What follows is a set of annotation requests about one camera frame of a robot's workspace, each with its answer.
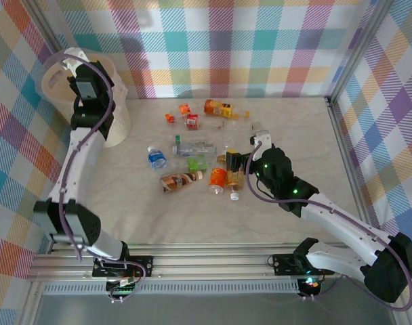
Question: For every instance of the cream plastic bin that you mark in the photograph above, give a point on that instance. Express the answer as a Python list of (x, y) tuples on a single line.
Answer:
[(119, 125)]

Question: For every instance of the aluminium left frame post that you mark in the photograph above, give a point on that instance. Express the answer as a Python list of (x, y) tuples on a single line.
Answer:
[(45, 23)]

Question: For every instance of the aluminium right frame post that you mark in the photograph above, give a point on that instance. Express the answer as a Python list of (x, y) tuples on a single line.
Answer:
[(356, 50)]

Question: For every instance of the small lit controller board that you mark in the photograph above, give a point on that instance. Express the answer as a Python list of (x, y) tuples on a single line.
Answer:
[(310, 282)]

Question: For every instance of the green terminal block board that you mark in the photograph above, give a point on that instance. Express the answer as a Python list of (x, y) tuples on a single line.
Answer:
[(123, 290)]

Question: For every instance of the grey metal panel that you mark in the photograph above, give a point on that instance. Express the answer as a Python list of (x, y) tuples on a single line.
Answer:
[(209, 309)]

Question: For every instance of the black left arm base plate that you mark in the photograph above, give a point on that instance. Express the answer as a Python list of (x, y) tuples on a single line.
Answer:
[(143, 262)]

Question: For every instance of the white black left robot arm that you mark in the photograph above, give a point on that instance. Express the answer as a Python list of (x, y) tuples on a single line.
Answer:
[(79, 159)]

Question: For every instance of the clear bottle red label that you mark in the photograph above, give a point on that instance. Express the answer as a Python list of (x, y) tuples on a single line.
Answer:
[(192, 121)]

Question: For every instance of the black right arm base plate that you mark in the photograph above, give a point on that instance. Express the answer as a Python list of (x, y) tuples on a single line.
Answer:
[(284, 264)]

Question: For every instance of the clear bottle lime green label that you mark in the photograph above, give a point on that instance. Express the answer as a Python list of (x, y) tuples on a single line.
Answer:
[(194, 165)]

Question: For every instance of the aluminium frame post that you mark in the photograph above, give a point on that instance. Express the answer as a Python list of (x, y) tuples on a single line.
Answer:
[(356, 50), (45, 23)]

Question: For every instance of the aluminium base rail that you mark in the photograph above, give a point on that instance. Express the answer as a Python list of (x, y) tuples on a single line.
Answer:
[(209, 262)]

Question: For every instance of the clear bottle orange label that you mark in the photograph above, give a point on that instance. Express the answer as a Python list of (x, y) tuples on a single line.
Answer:
[(184, 108)]

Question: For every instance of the aluminium right table rail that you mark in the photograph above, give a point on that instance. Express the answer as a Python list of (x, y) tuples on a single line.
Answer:
[(345, 152)]

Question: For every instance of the orange juice bottle yellow label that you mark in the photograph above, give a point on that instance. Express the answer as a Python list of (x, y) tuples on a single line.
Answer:
[(219, 107)]

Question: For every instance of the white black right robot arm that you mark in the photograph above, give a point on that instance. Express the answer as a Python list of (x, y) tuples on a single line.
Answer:
[(338, 216)]

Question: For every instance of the amber bottle with white cap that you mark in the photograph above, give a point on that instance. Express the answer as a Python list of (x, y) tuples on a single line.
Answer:
[(233, 179)]

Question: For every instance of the orange bottle with C print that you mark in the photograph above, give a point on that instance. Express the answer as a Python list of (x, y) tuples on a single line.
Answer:
[(217, 177)]

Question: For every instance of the brown label bottle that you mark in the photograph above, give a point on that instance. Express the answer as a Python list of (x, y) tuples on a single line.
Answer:
[(179, 180)]

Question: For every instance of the clear bottle blue label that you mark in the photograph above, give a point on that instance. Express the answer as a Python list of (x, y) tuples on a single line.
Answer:
[(157, 158)]

